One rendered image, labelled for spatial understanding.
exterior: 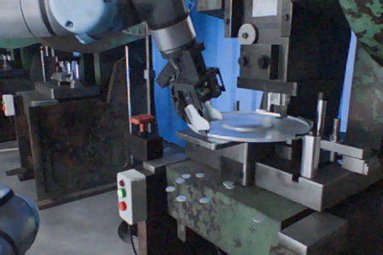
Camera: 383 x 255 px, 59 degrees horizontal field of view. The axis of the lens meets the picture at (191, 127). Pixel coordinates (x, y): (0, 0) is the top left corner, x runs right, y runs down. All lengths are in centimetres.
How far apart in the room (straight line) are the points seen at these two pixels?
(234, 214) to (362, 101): 47
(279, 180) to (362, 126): 33
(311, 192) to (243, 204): 14
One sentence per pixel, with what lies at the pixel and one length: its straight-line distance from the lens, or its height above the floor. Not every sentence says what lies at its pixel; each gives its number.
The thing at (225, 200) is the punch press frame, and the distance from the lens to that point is 79.
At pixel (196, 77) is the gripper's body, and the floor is 92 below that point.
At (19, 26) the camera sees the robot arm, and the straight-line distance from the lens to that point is 50.
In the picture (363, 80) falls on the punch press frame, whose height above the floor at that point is 88.
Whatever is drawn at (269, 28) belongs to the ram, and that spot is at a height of 101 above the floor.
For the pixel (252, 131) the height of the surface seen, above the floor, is 78.
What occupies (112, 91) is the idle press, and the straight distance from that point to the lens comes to 230.
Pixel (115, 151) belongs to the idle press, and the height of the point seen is 25.
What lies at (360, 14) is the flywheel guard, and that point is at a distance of 53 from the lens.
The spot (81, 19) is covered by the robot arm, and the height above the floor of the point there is 101.
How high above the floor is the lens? 98
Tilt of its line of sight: 14 degrees down
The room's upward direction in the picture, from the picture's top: straight up
